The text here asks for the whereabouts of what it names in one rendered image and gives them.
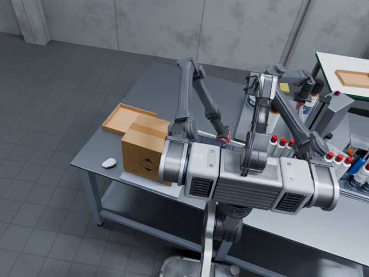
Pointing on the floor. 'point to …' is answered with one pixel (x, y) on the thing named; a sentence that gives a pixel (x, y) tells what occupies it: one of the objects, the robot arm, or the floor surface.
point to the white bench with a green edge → (329, 62)
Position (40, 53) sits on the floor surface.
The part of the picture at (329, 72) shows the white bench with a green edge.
